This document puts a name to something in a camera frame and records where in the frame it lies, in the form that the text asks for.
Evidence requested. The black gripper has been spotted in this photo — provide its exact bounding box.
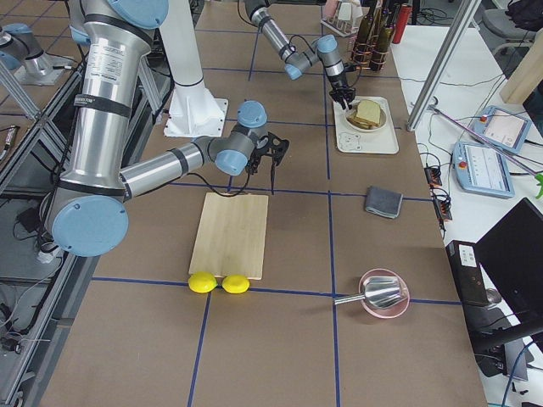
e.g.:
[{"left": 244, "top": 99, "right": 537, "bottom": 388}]
[
  {"left": 246, "top": 132, "right": 289, "bottom": 195},
  {"left": 329, "top": 75, "right": 355, "bottom": 111}
]

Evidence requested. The bread slice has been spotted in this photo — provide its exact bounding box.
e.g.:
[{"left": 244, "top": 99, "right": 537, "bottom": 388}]
[
  {"left": 347, "top": 114, "right": 381, "bottom": 130},
  {"left": 355, "top": 99, "right": 381, "bottom": 125}
]

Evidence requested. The white round plate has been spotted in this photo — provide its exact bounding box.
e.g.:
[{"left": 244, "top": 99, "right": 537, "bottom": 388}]
[{"left": 345, "top": 100, "right": 386, "bottom": 131}]

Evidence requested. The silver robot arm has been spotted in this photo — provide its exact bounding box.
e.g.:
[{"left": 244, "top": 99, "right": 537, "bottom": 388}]
[
  {"left": 46, "top": 1, "right": 288, "bottom": 257},
  {"left": 244, "top": 1, "right": 355, "bottom": 109}
]

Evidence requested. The white bear tray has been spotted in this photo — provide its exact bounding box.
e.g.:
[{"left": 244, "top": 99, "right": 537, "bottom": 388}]
[{"left": 333, "top": 96, "right": 399, "bottom": 154}]

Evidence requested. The bread slice on plate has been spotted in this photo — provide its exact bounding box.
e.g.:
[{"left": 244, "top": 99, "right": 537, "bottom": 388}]
[{"left": 347, "top": 114, "right": 381, "bottom": 130}]

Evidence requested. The dark wine bottle upper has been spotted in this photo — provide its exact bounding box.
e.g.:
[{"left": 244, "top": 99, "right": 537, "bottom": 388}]
[{"left": 352, "top": 1, "right": 376, "bottom": 64}]

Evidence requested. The dark wine bottle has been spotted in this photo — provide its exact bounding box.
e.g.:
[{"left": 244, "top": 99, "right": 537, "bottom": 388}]
[
  {"left": 370, "top": 8, "right": 395, "bottom": 71},
  {"left": 352, "top": 1, "right": 376, "bottom": 64}
]

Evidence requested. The wooden cutting board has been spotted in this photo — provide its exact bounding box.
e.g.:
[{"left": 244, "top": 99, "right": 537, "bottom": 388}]
[{"left": 188, "top": 192, "right": 269, "bottom": 280}]

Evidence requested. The dark wine bottle lower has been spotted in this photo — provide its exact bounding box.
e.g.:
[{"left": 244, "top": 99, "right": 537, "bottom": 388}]
[{"left": 370, "top": 8, "right": 395, "bottom": 71}]

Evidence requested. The grey folded cloth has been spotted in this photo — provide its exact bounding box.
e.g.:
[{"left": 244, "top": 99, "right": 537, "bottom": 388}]
[{"left": 364, "top": 186, "right": 404, "bottom": 219}]

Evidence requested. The red bottle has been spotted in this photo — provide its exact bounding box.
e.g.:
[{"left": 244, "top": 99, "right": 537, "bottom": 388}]
[{"left": 392, "top": 3, "right": 412, "bottom": 44}]

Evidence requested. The yellow lemon far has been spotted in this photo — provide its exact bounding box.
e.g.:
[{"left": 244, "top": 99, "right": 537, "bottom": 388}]
[{"left": 221, "top": 275, "right": 250, "bottom": 294}]

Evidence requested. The yellow lemon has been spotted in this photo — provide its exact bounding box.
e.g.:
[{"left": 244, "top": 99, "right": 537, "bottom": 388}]
[
  {"left": 221, "top": 275, "right": 250, "bottom": 294},
  {"left": 188, "top": 271, "right": 218, "bottom": 293}
]

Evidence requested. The yellow lemon near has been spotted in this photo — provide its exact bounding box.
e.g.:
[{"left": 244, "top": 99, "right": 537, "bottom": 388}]
[{"left": 188, "top": 271, "right": 218, "bottom": 293}]

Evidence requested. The blue teach pendant near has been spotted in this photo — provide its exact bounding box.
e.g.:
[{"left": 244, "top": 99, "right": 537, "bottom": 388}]
[{"left": 452, "top": 142, "right": 515, "bottom": 198}]

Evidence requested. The blue teach pendant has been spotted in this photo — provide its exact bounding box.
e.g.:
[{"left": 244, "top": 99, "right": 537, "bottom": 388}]
[
  {"left": 452, "top": 142, "right": 515, "bottom": 198},
  {"left": 473, "top": 105, "right": 532, "bottom": 153}
]

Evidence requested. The blue teach pendant far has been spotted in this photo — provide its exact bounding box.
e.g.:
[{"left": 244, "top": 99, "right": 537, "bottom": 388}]
[{"left": 473, "top": 105, "right": 532, "bottom": 153}]

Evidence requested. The metal scoop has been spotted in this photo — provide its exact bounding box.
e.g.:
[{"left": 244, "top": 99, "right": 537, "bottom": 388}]
[{"left": 333, "top": 276, "right": 406, "bottom": 309}]

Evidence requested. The pink bowl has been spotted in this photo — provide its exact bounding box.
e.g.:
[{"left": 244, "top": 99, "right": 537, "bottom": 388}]
[{"left": 358, "top": 269, "right": 411, "bottom": 319}]

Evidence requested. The black monitor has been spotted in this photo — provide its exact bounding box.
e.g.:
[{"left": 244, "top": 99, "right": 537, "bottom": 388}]
[{"left": 475, "top": 198, "right": 542, "bottom": 321}]

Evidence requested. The copper wire bottle rack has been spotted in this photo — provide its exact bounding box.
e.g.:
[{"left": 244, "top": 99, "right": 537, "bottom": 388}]
[{"left": 351, "top": 42, "right": 389, "bottom": 71}]

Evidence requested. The white wire dish rack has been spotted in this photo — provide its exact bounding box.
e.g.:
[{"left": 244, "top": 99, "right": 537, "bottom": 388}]
[{"left": 321, "top": 0, "right": 363, "bottom": 37}]

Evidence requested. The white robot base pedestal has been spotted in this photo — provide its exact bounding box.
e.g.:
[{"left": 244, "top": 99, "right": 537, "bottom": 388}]
[{"left": 160, "top": 1, "right": 228, "bottom": 138}]

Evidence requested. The aluminium frame post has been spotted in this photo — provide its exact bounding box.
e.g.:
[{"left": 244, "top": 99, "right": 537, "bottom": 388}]
[{"left": 406, "top": 0, "right": 482, "bottom": 131}]

